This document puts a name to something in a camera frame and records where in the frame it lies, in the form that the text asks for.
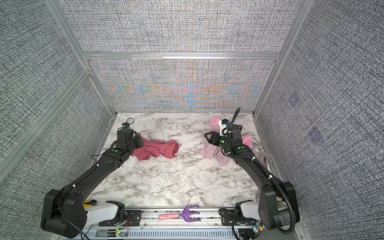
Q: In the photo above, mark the dark rose cloth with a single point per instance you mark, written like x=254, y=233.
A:
x=156, y=149

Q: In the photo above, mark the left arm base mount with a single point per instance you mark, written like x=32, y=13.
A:
x=121, y=219

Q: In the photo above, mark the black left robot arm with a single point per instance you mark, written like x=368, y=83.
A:
x=63, y=211

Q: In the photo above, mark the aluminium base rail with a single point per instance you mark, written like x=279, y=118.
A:
x=209, y=228

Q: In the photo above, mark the bright pink cloth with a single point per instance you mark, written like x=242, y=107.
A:
x=216, y=127

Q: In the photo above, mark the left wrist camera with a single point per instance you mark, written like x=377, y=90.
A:
x=128, y=123

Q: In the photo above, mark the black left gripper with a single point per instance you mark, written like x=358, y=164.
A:
x=139, y=138

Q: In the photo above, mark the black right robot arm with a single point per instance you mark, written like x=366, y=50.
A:
x=278, y=206

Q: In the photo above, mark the purple pink toy fork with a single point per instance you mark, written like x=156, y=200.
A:
x=186, y=215

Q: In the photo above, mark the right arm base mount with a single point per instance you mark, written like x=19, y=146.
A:
x=243, y=219

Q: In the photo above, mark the pale mauve pink cloth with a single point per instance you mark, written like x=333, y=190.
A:
x=212, y=152

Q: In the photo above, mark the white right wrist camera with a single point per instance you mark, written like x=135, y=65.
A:
x=223, y=125

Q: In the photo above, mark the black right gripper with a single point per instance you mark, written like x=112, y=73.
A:
x=215, y=137

